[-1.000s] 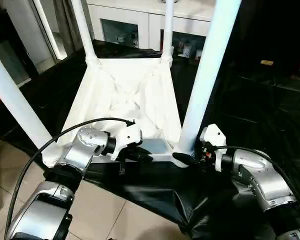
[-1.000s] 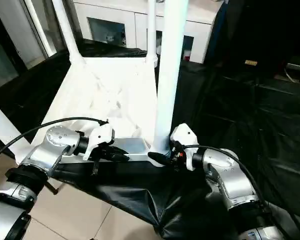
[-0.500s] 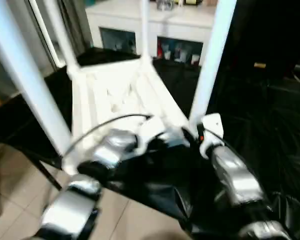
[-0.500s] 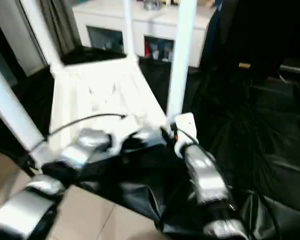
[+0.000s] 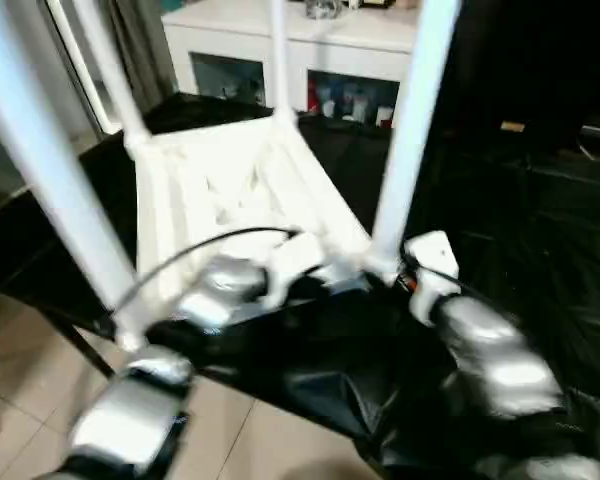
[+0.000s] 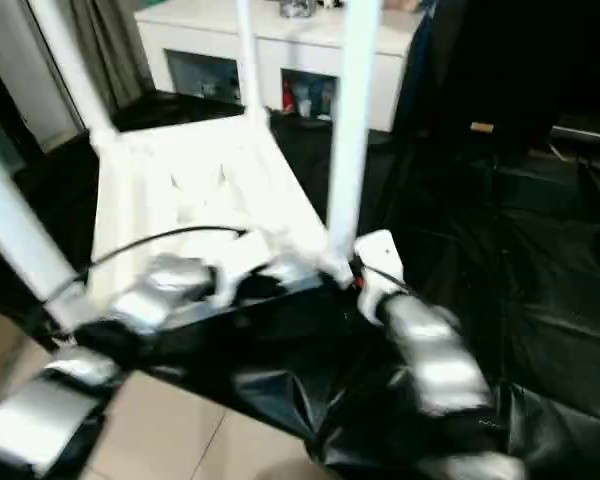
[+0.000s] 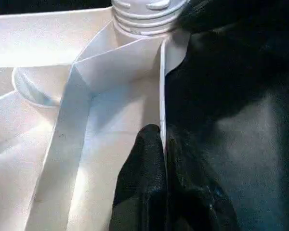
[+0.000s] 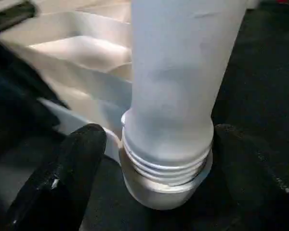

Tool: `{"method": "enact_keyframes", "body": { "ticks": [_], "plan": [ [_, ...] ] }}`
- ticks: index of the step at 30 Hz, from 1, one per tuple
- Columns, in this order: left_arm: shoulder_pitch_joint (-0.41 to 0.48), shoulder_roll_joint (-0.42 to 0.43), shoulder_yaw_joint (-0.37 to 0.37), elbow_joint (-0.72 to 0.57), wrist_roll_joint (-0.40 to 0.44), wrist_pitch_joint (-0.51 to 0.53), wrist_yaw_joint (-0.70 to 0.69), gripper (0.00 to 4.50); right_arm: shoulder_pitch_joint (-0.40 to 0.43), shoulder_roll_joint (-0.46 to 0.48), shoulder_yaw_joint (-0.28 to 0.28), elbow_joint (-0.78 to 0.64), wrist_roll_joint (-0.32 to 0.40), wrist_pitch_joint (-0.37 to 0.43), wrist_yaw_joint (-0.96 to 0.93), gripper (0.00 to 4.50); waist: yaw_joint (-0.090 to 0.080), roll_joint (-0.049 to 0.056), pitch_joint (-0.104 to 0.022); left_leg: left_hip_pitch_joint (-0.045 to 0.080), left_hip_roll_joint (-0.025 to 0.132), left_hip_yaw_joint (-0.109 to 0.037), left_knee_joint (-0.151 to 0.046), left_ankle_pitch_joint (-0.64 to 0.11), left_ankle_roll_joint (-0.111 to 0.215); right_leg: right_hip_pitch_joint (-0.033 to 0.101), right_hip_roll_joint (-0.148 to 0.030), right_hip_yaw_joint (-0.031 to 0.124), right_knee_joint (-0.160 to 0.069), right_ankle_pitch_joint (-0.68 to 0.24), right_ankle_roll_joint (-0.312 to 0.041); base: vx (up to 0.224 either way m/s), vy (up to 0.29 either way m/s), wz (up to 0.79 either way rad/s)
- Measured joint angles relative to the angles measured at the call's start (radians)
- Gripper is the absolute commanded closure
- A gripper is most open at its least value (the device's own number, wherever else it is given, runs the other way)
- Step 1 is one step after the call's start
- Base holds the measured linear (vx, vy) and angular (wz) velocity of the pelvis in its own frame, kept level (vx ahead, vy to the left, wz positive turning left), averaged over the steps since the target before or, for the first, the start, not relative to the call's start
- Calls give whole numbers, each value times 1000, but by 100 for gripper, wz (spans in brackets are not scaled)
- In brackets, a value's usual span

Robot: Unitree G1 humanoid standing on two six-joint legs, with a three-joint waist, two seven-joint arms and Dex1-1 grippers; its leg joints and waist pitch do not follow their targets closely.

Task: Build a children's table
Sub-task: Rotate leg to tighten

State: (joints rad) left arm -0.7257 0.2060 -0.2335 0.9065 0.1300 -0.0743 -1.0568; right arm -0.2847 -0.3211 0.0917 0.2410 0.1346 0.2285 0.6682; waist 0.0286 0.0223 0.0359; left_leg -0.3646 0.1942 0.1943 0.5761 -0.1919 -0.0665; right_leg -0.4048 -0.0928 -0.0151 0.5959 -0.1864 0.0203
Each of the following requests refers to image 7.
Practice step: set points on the black shiny mat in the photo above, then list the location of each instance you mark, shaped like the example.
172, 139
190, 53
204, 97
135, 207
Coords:
231, 144

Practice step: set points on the white plastic table top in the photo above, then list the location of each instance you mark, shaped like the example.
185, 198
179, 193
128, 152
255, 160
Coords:
38, 36

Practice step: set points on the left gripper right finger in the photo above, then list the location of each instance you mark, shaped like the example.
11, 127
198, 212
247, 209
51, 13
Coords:
195, 192

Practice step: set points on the white plastic table leg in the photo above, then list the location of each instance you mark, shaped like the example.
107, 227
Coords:
144, 21

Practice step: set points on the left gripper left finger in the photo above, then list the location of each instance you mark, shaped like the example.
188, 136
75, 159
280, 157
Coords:
142, 180

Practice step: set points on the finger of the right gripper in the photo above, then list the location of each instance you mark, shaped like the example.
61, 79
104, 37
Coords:
204, 14

